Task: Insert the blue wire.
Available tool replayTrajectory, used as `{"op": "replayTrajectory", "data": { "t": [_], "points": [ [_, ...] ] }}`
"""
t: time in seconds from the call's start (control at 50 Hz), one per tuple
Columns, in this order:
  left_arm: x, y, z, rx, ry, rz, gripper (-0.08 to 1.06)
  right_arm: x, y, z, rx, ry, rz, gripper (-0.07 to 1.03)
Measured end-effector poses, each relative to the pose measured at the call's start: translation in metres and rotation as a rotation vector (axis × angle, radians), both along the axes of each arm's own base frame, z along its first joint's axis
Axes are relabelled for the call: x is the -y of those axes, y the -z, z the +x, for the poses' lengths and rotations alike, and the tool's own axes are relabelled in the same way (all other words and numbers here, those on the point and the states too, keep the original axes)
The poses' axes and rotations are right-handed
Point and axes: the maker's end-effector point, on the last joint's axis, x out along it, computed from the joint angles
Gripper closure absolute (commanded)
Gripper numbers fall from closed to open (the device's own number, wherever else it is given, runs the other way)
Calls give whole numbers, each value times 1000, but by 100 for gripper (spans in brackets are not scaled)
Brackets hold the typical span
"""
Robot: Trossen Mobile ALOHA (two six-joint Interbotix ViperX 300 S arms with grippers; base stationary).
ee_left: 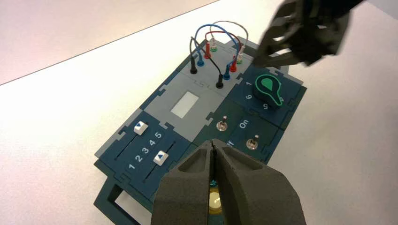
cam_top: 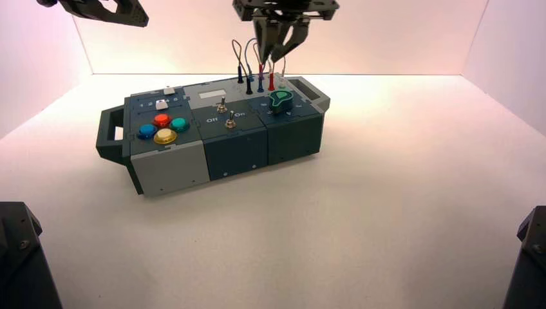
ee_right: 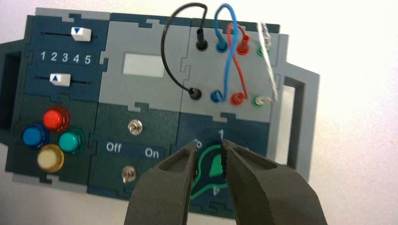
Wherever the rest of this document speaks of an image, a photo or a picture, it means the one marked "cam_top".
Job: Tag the white slider knob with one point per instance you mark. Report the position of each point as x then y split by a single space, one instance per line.
169 90
161 105

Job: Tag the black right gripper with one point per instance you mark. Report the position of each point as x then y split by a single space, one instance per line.
286 8

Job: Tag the metal toggle switch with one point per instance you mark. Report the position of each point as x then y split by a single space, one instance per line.
222 106
230 123

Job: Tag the green push button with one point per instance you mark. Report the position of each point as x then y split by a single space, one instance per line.
180 124

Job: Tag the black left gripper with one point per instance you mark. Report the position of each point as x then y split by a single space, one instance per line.
47 2

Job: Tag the blue grey control box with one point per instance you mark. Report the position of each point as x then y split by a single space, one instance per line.
234 145

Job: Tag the yellow push button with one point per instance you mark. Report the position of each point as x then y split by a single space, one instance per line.
165 136

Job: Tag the red push button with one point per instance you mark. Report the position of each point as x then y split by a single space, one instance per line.
162 120

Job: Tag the green rotary knob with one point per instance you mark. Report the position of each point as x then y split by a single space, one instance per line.
279 102

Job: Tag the blue push button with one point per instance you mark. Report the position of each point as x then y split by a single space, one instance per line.
147 131

